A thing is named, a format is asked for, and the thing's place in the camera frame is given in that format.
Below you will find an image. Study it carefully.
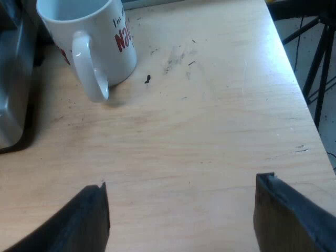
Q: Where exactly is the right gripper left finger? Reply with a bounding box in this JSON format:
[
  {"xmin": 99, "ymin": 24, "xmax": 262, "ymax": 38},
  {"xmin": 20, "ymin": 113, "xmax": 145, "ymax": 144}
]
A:
[{"xmin": 4, "ymin": 182, "xmax": 110, "ymax": 252}]

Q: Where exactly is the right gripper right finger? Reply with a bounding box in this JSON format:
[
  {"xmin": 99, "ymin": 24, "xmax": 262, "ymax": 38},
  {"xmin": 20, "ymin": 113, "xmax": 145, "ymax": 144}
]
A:
[{"xmin": 253, "ymin": 172, "xmax": 336, "ymax": 252}]

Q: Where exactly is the steel espresso machine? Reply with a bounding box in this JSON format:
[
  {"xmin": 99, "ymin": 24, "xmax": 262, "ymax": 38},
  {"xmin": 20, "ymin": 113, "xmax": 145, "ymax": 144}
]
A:
[{"xmin": 0, "ymin": 0, "xmax": 45, "ymax": 154}]

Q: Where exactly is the white mug with red and black print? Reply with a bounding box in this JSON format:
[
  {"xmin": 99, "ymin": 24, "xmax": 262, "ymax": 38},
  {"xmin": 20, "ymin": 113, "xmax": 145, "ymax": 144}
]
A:
[{"xmin": 36, "ymin": 0, "xmax": 138, "ymax": 102}]

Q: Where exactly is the black tripod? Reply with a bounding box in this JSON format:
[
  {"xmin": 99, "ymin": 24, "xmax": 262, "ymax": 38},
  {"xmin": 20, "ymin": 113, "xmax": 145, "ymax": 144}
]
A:
[{"xmin": 267, "ymin": 0, "xmax": 336, "ymax": 129}]

